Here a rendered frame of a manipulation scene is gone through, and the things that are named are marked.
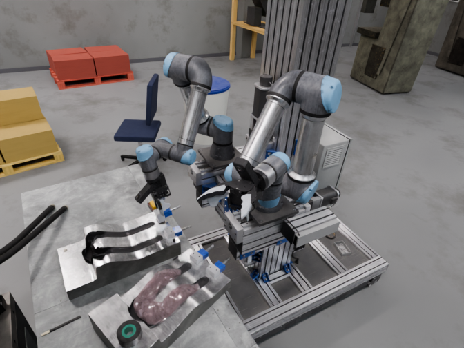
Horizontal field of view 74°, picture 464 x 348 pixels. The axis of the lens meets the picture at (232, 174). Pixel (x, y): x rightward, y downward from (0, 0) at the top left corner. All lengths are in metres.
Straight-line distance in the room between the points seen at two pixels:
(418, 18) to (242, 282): 5.51
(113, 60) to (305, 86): 5.43
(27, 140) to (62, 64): 2.56
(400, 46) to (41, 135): 5.76
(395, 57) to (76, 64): 5.64
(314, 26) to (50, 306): 1.55
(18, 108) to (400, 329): 4.08
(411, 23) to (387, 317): 5.10
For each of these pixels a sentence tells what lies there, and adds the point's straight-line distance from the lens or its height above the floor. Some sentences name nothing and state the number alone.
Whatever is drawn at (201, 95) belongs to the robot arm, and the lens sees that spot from 1.42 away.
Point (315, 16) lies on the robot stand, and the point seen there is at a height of 1.83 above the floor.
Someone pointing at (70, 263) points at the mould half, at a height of 0.86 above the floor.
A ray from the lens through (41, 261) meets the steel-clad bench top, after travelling 1.73.
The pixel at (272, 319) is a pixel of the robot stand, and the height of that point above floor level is 0.21.
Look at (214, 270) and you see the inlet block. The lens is 1.41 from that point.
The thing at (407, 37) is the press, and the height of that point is 1.05.
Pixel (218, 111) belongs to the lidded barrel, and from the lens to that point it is 3.88.
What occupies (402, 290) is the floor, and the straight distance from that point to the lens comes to 2.82.
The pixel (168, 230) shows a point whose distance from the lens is 1.53.
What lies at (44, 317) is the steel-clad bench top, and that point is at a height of 0.80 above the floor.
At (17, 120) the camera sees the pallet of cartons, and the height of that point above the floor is 0.43.
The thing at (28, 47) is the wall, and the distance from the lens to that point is 7.46.
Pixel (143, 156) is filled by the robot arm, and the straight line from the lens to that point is 1.40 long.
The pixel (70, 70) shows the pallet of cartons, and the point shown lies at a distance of 6.24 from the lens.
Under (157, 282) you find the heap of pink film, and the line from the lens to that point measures 1.35.
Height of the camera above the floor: 1.99
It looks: 35 degrees down
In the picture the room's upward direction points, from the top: 4 degrees clockwise
